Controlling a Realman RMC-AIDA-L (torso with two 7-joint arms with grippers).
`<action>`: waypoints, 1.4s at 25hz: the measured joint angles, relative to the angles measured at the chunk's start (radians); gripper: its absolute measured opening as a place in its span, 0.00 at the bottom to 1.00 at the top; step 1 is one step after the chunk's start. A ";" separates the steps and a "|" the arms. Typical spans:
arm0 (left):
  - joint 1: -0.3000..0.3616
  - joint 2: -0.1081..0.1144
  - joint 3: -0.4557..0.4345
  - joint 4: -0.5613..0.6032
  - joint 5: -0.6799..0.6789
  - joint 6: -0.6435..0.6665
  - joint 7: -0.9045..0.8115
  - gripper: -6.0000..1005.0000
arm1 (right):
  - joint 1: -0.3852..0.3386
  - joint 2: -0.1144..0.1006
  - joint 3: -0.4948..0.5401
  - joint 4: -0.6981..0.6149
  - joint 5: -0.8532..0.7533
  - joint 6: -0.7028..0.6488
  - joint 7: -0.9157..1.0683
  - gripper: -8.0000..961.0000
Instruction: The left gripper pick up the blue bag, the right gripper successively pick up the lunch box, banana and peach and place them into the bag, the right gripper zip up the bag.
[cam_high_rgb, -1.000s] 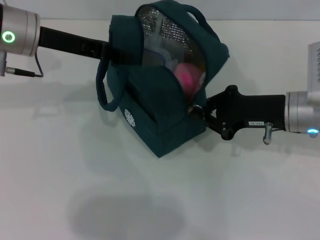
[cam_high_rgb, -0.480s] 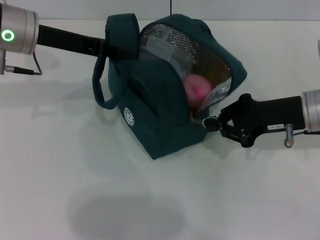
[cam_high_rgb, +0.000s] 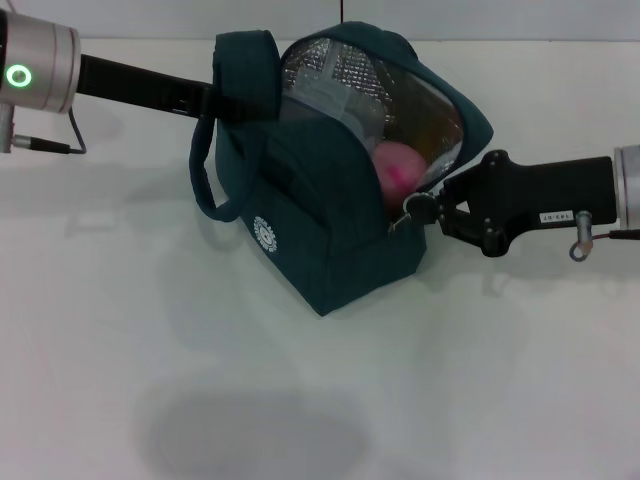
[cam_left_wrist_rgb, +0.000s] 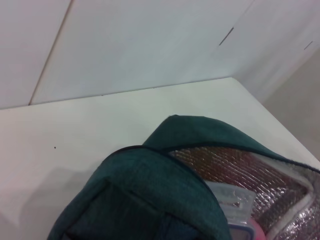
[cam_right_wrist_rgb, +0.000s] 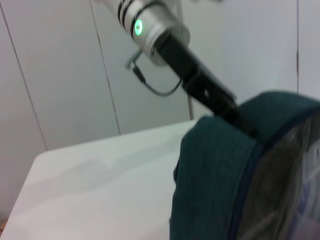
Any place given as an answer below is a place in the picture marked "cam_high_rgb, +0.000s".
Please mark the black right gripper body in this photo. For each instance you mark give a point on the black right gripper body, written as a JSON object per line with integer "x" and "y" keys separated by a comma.
{"x": 540, "y": 195}

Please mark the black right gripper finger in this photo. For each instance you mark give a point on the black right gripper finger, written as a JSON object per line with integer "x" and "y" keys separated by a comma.
{"x": 420, "y": 206}
{"x": 462, "y": 182}

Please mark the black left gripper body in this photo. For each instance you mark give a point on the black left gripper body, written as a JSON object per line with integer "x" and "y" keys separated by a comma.
{"x": 145, "y": 87}

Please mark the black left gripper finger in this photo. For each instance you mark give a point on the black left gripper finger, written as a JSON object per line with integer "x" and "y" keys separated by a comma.
{"x": 245, "y": 111}

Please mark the pink toy peach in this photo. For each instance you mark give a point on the pink toy peach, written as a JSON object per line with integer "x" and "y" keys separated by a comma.
{"x": 400, "y": 172}

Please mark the dark teal lunch bag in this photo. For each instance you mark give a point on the dark teal lunch bag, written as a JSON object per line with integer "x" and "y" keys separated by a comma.
{"x": 310, "y": 240}

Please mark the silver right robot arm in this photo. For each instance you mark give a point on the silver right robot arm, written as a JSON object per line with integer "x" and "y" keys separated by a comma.
{"x": 629, "y": 185}

